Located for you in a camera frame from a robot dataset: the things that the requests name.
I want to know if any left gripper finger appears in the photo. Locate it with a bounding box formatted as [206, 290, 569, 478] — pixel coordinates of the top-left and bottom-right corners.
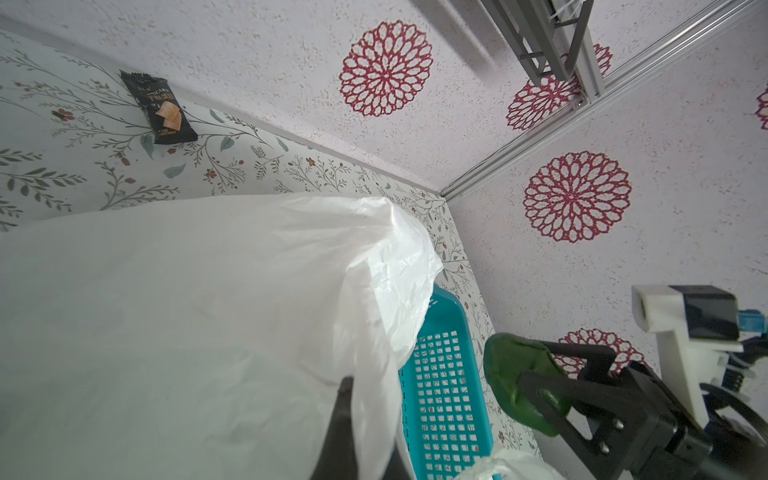
[310, 376, 414, 480]

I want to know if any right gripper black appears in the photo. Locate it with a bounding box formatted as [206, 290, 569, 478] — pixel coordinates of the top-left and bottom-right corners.
[517, 341, 767, 479]

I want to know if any dark green avocado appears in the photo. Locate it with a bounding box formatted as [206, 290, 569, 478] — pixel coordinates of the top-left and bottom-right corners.
[483, 333, 574, 438]

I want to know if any white plastic bag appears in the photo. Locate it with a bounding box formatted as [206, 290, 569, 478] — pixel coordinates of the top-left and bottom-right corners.
[0, 193, 565, 480]

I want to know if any teal plastic basket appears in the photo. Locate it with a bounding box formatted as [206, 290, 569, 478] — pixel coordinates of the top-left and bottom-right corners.
[399, 286, 493, 479]

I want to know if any black snack packet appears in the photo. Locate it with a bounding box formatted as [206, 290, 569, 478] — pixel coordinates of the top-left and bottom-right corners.
[120, 71, 198, 145]

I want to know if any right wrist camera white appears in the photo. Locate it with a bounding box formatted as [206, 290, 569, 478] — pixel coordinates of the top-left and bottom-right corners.
[632, 285, 767, 427]

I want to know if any grey wall shelf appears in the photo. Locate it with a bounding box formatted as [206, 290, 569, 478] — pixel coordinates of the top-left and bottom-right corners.
[482, 0, 606, 103]

